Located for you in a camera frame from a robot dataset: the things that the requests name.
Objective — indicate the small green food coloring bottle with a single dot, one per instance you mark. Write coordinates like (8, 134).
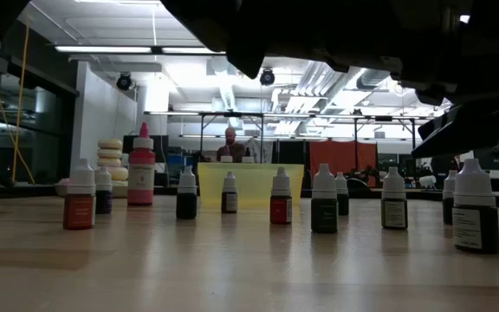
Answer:
(324, 216)

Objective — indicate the large black food coloring bottle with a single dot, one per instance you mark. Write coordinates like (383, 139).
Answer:
(248, 159)

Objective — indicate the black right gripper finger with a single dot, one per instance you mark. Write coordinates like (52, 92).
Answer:
(462, 121)
(457, 145)

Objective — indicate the small black food coloring bottle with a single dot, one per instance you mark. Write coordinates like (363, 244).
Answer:
(186, 206)

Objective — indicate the small red food coloring bottle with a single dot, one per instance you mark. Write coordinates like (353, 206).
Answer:
(280, 210)

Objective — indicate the black aluminium table frame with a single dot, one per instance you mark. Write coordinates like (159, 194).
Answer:
(423, 196)

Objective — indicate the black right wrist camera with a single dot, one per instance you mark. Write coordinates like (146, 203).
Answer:
(466, 86)

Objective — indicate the small yellow toy donut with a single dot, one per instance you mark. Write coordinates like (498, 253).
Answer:
(110, 144)

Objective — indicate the pastel toy donut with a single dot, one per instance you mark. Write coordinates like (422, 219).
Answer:
(109, 154)

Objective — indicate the linear ceiling light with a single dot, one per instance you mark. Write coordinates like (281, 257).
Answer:
(102, 49)
(189, 50)

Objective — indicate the translucent yellow plastic tray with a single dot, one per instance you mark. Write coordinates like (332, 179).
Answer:
(249, 186)

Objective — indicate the green toy donut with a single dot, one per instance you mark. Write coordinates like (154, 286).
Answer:
(119, 183)

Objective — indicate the black chair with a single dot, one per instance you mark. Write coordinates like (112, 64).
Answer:
(359, 184)

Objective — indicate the large pink food coloring bottle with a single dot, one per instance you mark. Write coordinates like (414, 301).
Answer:
(141, 186)

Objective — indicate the small purple food coloring bottle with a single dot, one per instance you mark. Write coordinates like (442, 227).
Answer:
(104, 201)

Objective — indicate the black station frame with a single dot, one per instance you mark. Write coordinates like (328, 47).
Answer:
(232, 114)
(383, 118)

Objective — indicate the orange curtain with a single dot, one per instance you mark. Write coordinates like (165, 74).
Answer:
(336, 158)

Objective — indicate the pink toy donut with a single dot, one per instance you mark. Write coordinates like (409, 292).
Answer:
(62, 181)

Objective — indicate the grey round plate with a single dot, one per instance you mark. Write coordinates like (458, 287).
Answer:
(119, 193)

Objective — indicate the black computer monitor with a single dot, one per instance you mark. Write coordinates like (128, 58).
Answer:
(161, 147)

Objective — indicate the small orange food coloring bottle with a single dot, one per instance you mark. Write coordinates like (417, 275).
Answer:
(78, 212)

